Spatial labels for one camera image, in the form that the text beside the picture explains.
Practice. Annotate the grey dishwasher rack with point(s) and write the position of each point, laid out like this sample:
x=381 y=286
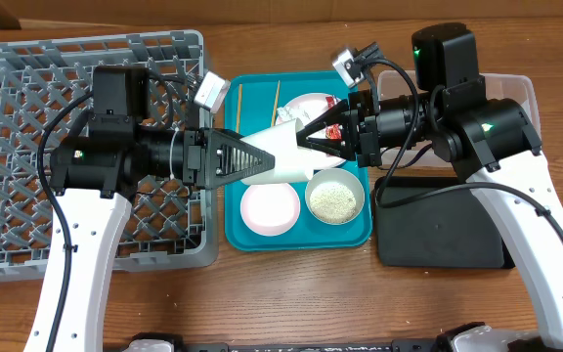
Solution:
x=171 y=226

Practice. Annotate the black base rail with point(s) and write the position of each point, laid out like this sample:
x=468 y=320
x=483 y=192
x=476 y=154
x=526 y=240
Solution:
x=311 y=347

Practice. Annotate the wooden chopstick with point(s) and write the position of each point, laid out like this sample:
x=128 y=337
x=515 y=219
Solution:
x=238 y=112
x=276 y=103

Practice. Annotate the black waste tray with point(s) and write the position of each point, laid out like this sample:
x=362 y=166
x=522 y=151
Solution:
x=447 y=231

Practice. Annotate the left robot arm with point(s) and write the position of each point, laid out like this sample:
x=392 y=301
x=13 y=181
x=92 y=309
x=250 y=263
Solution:
x=92 y=177

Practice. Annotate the red sauce packet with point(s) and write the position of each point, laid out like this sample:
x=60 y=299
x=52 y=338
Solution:
x=332 y=132

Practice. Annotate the teal serving tray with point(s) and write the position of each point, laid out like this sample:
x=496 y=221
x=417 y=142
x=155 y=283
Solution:
x=258 y=96

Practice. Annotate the large white plate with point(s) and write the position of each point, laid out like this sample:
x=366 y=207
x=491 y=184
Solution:
x=315 y=104

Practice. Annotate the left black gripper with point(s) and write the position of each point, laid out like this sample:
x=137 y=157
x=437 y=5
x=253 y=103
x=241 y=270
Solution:
x=209 y=157

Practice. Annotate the pink shallow bowl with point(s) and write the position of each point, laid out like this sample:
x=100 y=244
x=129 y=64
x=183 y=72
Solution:
x=270 y=210

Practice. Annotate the grey bowl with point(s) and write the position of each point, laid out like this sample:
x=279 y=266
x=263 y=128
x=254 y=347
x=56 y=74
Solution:
x=341 y=176

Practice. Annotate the white napkin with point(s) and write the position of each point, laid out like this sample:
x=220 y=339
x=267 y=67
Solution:
x=286 y=114

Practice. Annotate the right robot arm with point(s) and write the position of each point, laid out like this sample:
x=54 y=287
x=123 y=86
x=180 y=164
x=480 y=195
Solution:
x=493 y=147

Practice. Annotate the clear plastic bin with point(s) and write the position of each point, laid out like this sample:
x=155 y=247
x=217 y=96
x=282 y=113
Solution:
x=498 y=86

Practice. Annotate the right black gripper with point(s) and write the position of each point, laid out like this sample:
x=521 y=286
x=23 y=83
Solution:
x=363 y=151

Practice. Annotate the pile of rice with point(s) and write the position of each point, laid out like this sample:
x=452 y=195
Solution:
x=333 y=203

